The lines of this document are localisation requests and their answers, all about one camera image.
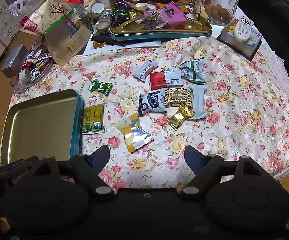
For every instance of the green candy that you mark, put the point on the green candy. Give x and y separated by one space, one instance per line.
100 87

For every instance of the green white snack packet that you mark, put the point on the green white snack packet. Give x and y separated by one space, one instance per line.
194 71

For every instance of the white strip snack packet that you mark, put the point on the white strip snack packet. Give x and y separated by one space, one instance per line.
144 71

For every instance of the dark sofa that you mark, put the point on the dark sofa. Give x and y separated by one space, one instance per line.
272 30

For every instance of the red white snack packet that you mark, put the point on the red white snack packet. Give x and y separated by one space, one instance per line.
165 78

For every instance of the clear plastic jar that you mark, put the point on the clear plastic jar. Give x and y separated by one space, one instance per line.
218 2

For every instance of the yellow green snack packet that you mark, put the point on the yellow green snack packet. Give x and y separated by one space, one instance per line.
92 116

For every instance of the pile of wrapped candies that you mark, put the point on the pile of wrapped candies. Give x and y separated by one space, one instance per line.
124 13

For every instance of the floral tablecloth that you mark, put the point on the floral tablecloth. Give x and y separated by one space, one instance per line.
234 120

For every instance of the gold patterned square packet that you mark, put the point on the gold patterned square packet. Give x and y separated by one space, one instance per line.
179 97

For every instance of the dark box with yellow print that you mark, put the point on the dark box with yellow print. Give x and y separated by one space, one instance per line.
239 46

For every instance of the kraft paper bag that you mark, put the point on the kraft paper bag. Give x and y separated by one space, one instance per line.
62 30

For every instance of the black pouch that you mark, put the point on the black pouch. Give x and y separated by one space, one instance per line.
104 38

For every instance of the dark blue white snack packet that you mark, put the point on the dark blue white snack packet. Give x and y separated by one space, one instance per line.
152 102

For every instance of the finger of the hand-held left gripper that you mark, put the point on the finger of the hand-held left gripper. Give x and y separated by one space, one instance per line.
12 170

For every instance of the pink snack packet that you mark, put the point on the pink snack packet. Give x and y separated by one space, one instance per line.
170 13

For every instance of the small grey cardboard box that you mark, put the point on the small grey cardboard box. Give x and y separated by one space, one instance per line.
14 60

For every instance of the pale grey long packet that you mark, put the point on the pale grey long packet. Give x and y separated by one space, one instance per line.
198 102

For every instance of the heap of mixed snack packets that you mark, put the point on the heap of mixed snack packets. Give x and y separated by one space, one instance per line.
33 67

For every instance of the white remote control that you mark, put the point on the white remote control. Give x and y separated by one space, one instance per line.
244 28

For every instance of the clear plastic bag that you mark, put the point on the clear plastic bag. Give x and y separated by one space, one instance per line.
24 3

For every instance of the yellow silver snack packet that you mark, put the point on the yellow silver snack packet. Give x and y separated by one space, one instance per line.
134 135

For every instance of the teal gold tin of snacks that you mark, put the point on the teal gold tin of snacks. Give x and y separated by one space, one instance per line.
159 33

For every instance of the white lidded jar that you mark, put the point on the white lidded jar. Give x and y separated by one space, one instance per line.
97 7

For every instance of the clear packet of brown snack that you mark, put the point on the clear packet of brown snack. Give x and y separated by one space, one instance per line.
150 22

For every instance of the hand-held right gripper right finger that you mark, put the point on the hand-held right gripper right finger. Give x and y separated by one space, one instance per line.
194 158

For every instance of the gold ingot candy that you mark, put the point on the gold ingot candy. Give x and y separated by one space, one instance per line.
98 45

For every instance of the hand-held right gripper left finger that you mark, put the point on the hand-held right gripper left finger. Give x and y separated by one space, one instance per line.
100 156

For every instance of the clear plastic bottle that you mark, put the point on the clear plastic bottle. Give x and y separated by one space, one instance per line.
80 12

